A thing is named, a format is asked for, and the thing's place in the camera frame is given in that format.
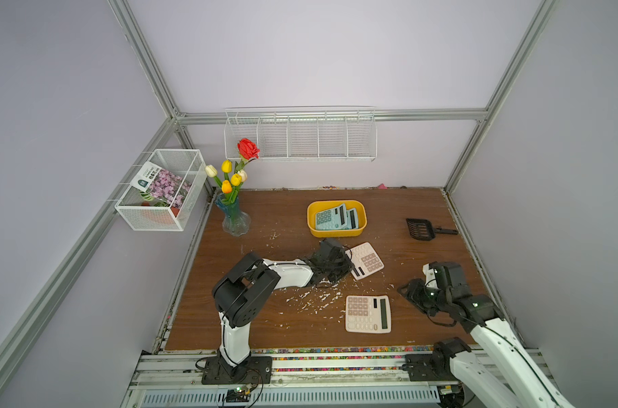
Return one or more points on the white wire side basket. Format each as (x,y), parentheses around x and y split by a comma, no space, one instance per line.
(188,164)

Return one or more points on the purple flower pot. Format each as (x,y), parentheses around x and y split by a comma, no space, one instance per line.
(168,190)

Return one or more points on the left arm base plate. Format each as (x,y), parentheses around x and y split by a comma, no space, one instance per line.
(254,370)

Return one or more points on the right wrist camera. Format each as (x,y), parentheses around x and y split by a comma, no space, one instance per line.
(430,276)

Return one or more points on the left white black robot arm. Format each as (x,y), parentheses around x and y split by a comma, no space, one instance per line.
(243,292)

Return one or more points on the pink calculator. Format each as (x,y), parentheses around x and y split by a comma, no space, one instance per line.
(368,314)
(366,261)

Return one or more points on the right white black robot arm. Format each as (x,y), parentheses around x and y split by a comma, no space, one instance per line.
(523,383)

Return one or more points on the teal calculator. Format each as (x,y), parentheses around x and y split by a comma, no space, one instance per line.
(352,221)
(332,219)

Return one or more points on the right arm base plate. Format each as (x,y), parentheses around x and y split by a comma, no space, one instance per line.
(432,367)

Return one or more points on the black plastic scoop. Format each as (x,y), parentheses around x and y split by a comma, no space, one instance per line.
(423,230)

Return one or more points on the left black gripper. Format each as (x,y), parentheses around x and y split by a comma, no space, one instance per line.
(346,266)

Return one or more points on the white wire wall shelf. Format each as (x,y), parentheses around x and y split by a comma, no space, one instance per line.
(304,133)

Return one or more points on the small circuit board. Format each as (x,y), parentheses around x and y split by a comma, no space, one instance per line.
(237,396)

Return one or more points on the glass vase with flowers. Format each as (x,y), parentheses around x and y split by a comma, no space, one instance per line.
(230,181)

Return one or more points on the yellow plastic storage box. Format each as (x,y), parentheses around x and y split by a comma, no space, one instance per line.
(315,207)

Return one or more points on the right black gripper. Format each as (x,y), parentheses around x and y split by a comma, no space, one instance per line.
(412,292)

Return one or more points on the white paper label card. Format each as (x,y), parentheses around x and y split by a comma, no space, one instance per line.
(145,176)

